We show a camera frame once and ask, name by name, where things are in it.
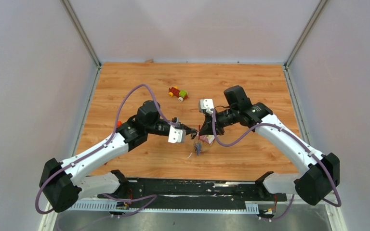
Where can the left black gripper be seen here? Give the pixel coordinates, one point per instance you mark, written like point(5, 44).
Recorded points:
point(189, 131)

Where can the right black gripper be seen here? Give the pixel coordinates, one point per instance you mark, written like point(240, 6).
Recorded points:
point(206, 128)

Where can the metal key holder red handle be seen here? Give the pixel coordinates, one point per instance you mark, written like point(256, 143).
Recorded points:
point(198, 143)

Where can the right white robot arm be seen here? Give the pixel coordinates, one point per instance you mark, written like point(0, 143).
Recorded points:
point(318, 173)

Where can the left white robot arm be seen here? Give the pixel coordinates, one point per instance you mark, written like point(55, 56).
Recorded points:
point(65, 182)

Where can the pink card packet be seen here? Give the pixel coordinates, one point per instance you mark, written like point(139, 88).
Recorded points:
point(209, 139)

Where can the colourful toy brick car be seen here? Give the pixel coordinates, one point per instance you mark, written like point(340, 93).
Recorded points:
point(181, 95)

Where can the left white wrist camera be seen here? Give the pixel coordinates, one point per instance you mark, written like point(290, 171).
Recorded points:
point(176, 135)

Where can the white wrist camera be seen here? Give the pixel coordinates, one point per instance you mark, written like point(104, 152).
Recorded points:
point(176, 135)
point(206, 106)

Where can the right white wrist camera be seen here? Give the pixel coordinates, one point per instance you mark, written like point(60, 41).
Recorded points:
point(206, 106)

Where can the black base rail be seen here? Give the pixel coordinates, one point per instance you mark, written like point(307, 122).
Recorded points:
point(197, 194)

